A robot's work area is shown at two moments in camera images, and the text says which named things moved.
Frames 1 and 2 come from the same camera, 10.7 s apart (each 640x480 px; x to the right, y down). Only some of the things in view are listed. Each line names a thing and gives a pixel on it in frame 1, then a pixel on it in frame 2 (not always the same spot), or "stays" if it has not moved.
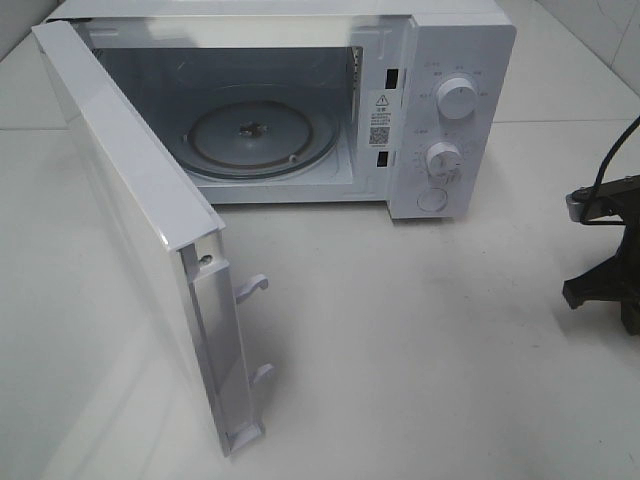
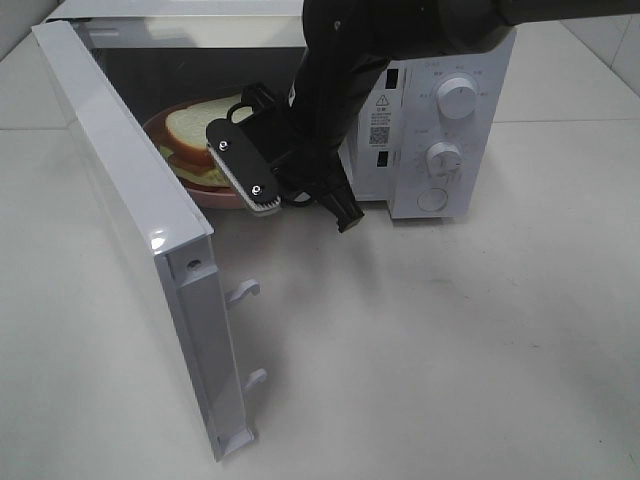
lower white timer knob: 444,158 stays
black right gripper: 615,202 to 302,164
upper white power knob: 457,98 stays
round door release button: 431,199 stays
